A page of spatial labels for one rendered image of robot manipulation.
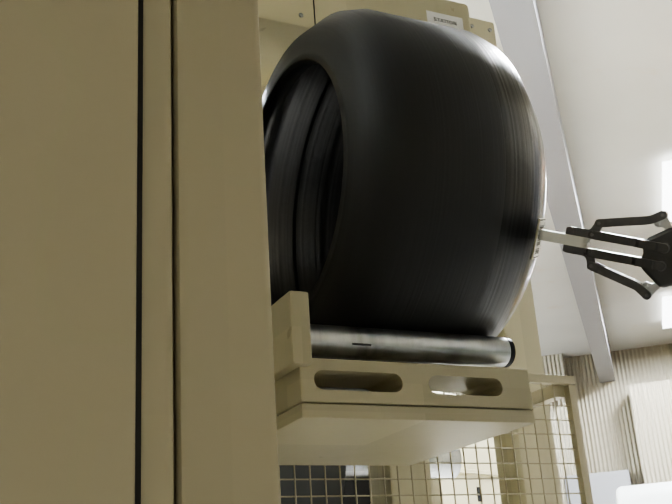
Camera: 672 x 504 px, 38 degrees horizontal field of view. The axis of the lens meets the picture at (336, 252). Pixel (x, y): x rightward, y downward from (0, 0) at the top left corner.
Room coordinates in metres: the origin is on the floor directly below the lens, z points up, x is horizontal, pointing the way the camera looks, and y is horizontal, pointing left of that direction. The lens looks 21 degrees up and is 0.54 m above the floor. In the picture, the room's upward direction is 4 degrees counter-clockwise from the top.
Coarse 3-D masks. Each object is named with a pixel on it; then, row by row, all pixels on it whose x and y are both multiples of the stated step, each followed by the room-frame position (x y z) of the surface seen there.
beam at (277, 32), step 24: (264, 0) 1.60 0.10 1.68; (288, 0) 1.62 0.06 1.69; (312, 0) 1.64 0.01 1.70; (336, 0) 1.67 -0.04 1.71; (360, 0) 1.69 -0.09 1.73; (384, 0) 1.72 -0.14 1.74; (408, 0) 1.74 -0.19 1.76; (432, 0) 1.77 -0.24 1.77; (264, 24) 1.61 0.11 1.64; (288, 24) 1.62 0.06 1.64; (312, 24) 1.64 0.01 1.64; (264, 48) 1.70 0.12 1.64; (264, 72) 1.79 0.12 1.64
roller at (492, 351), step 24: (312, 336) 1.25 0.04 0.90; (336, 336) 1.27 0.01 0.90; (360, 336) 1.28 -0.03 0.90; (384, 336) 1.30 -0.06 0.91; (408, 336) 1.32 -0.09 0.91; (432, 336) 1.34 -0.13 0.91; (456, 336) 1.36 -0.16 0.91; (480, 336) 1.38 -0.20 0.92; (384, 360) 1.32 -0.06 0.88; (408, 360) 1.33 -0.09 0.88; (432, 360) 1.35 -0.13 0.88; (456, 360) 1.36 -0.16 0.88; (480, 360) 1.38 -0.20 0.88; (504, 360) 1.39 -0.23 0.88
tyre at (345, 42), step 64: (320, 64) 1.28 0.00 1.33; (384, 64) 1.19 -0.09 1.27; (448, 64) 1.22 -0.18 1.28; (320, 128) 1.64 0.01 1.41; (384, 128) 1.18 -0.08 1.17; (448, 128) 1.20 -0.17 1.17; (512, 128) 1.25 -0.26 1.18; (320, 192) 1.72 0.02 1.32; (384, 192) 1.20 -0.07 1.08; (448, 192) 1.22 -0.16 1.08; (512, 192) 1.26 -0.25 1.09; (320, 256) 1.75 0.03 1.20; (384, 256) 1.24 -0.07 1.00; (448, 256) 1.27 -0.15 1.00; (512, 256) 1.31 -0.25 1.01; (320, 320) 1.35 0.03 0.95; (384, 320) 1.31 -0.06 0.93; (448, 320) 1.35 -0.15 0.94
